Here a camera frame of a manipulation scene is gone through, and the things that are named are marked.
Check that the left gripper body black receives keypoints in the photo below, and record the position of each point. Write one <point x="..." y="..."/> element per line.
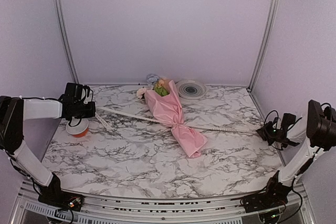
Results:
<point x="80" y="113"/>

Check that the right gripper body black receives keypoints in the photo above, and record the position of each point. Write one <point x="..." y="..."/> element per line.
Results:
<point x="269" y="135"/>

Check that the blue white fake flower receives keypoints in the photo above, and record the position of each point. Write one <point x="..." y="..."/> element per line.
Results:
<point x="152" y="79"/>

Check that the pink rose fake flower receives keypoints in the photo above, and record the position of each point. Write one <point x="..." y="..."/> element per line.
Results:
<point x="161" y="88"/>

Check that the pink wrapping paper sheet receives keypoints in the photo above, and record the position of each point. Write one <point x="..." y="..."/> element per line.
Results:
<point x="169" y="112"/>

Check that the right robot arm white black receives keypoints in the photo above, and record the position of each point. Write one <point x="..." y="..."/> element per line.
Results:
<point x="320" y="138"/>

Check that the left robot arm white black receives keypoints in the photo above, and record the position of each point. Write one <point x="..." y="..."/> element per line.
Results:
<point x="14" y="112"/>

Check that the orange white bowl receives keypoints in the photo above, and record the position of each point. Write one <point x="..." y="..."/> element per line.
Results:
<point x="77" y="127"/>

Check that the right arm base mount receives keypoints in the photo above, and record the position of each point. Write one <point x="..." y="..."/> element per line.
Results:
<point x="262" y="201"/>

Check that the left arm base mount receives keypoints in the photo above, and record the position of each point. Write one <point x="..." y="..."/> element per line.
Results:
<point x="65" y="200"/>

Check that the aluminium front rail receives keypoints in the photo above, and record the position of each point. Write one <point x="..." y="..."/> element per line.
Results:
<point x="108" y="209"/>

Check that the left aluminium frame post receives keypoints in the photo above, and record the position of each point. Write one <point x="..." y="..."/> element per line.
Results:
<point x="65" y="40"/>

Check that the aluminium frame post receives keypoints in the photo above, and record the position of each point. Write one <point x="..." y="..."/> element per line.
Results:
<point x="65" y="40"/>
<point x="271" y="17"/>

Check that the right aluminium frame post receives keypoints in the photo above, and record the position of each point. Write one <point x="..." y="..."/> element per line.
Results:
<point x="271" y="17"/>

